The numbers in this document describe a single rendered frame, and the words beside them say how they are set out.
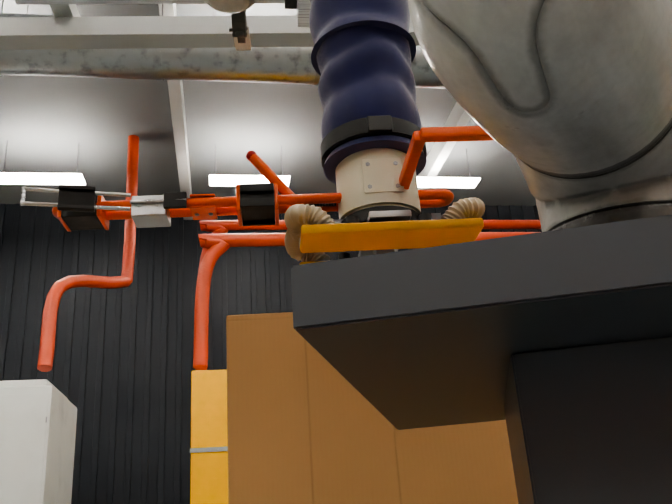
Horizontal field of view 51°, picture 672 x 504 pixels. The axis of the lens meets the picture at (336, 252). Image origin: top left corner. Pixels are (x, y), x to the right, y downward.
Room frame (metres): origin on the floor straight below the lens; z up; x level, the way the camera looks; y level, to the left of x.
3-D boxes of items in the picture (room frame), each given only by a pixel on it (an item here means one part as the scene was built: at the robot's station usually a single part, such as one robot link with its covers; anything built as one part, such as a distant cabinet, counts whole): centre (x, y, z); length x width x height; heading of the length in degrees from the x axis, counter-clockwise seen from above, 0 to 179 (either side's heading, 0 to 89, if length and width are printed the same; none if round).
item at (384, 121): (1.34, -0.10, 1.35); 0.23 x 0.23 x 0.04
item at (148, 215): (1.30, 0.37, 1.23); 0.07 x 0.07 x 0.04; 5
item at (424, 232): (1.24, -0.10, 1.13); 0.34 x 0.10 x 0.05; 95
